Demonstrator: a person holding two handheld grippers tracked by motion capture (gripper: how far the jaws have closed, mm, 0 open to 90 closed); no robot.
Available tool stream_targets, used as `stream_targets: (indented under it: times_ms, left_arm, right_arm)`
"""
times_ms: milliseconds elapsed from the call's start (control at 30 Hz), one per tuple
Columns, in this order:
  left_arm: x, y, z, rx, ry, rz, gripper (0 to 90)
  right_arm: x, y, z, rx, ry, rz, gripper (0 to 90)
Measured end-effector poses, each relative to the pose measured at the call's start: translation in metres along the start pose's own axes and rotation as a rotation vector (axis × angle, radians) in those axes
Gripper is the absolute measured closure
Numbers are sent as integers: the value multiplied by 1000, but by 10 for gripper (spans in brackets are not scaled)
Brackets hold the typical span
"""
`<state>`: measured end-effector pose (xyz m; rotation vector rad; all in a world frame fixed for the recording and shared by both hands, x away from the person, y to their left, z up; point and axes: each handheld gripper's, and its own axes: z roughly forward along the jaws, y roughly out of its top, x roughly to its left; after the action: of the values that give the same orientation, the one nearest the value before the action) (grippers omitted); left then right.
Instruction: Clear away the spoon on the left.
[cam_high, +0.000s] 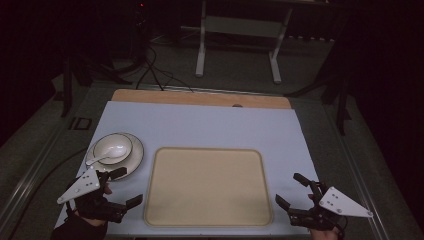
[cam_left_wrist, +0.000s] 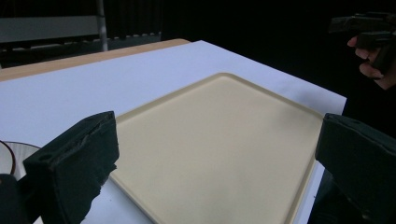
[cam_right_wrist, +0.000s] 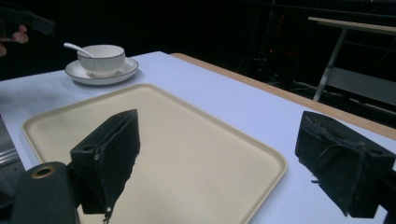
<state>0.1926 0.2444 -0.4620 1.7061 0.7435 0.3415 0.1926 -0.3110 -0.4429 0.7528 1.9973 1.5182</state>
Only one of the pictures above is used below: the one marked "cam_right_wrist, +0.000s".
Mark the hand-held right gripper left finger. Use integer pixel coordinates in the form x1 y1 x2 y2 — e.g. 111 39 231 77
69 108 141 224

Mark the dark equipment stand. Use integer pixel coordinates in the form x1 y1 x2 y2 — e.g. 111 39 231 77
248 6 302 90

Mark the white ceramic spoon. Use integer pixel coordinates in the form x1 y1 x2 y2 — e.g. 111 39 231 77
63 42 97 59

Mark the white ribbed bowl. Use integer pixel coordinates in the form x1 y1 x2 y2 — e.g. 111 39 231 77
76 44 127 78

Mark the light folding table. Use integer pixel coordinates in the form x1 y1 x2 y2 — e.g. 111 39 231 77
307 16 396 107

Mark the grey metal object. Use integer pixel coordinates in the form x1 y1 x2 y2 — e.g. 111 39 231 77
0 115 26 200

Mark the beige plastic tray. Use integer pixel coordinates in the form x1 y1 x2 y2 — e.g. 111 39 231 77
21 83 288 224

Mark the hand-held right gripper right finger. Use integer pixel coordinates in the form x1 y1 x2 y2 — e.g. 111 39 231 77
294 110 396 219

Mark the white saucer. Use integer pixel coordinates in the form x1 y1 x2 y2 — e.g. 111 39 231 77
64 57 139 86

